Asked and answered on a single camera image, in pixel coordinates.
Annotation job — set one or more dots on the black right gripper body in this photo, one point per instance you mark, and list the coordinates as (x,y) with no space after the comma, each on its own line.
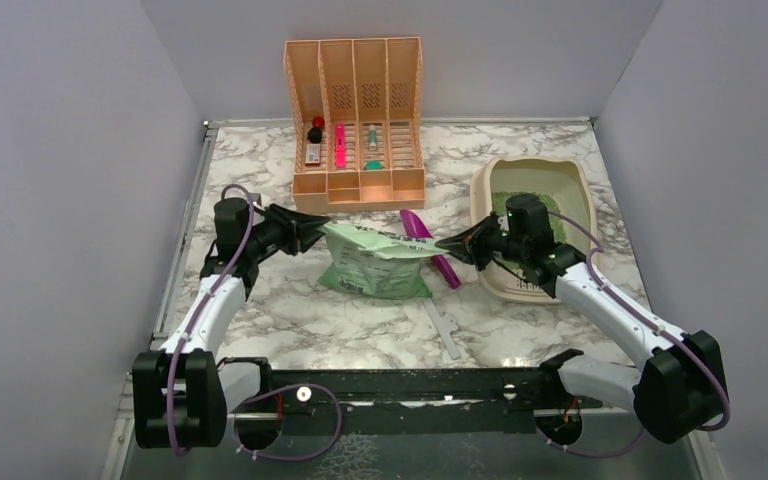
(495,241)

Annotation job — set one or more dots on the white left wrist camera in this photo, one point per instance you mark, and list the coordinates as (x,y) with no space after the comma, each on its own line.
(257,201)

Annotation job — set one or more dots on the green tape dispenser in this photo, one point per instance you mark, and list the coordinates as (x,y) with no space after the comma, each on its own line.
(375,165)

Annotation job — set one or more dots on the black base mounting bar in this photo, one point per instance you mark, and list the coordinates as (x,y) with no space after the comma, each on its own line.
(324,403)

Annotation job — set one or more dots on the red and black stamp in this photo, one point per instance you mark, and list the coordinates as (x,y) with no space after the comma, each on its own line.
(315,133)

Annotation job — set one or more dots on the orange plastic file organizer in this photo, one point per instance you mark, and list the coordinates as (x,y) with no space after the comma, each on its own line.
(358,82)

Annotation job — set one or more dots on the green litter bag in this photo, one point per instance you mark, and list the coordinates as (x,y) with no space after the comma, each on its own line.
(376,263)

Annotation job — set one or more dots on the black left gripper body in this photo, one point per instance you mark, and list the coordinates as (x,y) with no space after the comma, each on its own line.
(272,234)

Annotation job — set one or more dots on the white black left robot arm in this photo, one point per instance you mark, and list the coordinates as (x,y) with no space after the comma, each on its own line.
(205,318)

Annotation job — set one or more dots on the red white small box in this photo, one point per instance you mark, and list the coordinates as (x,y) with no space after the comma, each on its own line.
(312,155)

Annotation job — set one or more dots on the beige litter box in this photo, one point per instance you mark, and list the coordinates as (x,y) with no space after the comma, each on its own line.
(561,185)

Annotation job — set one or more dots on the green white glue stick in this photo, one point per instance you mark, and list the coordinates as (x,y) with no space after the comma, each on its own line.
(372,137)

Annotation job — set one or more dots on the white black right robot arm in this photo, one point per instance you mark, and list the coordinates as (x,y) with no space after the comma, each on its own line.
(676,382)

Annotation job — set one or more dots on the purple litter scoop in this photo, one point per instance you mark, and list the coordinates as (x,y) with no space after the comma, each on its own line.
(415,228)

